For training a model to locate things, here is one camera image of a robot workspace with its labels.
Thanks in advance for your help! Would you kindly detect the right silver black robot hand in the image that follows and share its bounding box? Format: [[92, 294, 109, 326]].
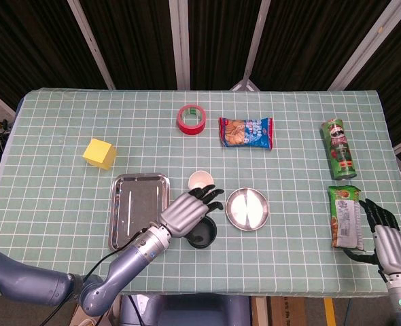
[[343, 198, 401, 276]]

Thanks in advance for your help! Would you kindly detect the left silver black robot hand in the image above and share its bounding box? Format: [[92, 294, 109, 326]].
[[159, 185, 226, 238]]

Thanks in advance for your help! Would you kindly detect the green snack bag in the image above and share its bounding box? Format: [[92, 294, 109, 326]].
[[328, 185, 366, 252]]

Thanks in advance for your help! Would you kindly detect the green Pringles can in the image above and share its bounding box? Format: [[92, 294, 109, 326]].
[[319, 117, 358, 180]]

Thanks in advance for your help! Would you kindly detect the rectangular steel tray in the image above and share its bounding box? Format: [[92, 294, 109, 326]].
[[107, 173, 171, 251]]

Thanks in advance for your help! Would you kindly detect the cardboard box with print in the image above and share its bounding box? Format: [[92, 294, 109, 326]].
[[266, 295, 307, 326]]

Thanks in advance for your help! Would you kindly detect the white frame post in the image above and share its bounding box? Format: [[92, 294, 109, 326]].
[[329, 0, 401, 91], [168, 0, 191, 90], [232, 0, 273, 91], [67, 0, 116, 90]]

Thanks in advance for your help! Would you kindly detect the green checked tablecloth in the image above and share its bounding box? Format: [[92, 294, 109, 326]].
[[0, 88, 400, 296]]

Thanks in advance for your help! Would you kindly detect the red tape roll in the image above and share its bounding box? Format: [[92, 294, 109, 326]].
[[176, 104, 207, 137]]

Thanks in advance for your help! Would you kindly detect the black round bowl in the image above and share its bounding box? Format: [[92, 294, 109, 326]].
[[186, 217, 218, 249]]

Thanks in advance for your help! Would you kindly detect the white paper cup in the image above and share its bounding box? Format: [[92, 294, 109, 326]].
[[188, 170, 212, 191]]

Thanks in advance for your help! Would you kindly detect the yellow cube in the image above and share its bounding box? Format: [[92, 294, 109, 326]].
[[82, 138, 117, 170]]

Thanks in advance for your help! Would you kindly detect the blue biscuit packet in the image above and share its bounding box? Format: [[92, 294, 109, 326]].
[[218, 117, 274, 150]]

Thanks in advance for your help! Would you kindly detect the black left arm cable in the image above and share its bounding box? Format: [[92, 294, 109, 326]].
[[81, 229, 154, 283]]

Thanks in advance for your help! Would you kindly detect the round steel plate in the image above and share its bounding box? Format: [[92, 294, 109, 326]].
[[225, 187, 269, 232]]

